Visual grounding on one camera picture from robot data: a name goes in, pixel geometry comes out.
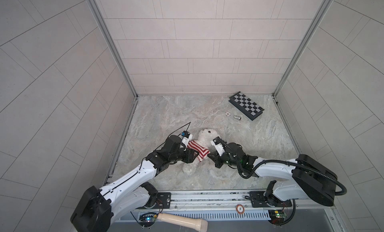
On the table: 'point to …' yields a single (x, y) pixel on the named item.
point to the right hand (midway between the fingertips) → (207, 158)
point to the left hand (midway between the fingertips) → (198, 151)
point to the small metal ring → (228, 114)
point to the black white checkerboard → (246, 105)
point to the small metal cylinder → (238, 117)
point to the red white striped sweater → (200, 151)
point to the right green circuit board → (277, 217)
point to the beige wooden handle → (199, 224)
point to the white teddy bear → (204, 137)
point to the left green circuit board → (147, 219)
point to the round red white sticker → (240, 208)
